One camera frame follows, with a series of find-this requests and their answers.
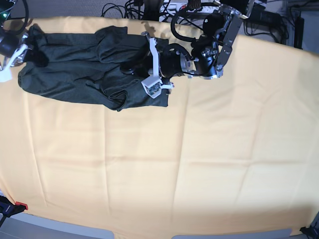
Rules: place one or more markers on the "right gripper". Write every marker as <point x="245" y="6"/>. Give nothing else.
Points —
<point x="14" y="50"/>

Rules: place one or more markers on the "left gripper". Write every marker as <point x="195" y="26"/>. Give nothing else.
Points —
<point x="158" y="66"/>

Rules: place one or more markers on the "dark green long-sleeve shirt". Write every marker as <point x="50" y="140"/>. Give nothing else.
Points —
<point x="85" y="68"/>

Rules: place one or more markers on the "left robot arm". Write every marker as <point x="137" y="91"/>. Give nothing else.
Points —
<point x="209" y="55"/>

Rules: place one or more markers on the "white power strip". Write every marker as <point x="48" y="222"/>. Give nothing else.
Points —
<point x="173" y="7"/>

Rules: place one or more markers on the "black power adapter box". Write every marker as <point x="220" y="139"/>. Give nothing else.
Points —
<point x="265" y="18"/>

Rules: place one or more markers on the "yellow table cloth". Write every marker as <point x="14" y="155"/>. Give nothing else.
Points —
<point x="237" y="154"/>

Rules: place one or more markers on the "red and black clamp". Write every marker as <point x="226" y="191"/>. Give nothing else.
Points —
<point x="8" y="209"/>

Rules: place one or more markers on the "black clamp right corner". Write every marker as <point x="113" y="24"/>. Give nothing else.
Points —
<point x="311" y="232"/>

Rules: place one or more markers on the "black upright post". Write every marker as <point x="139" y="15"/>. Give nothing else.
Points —
<point x="299" y="32"/>

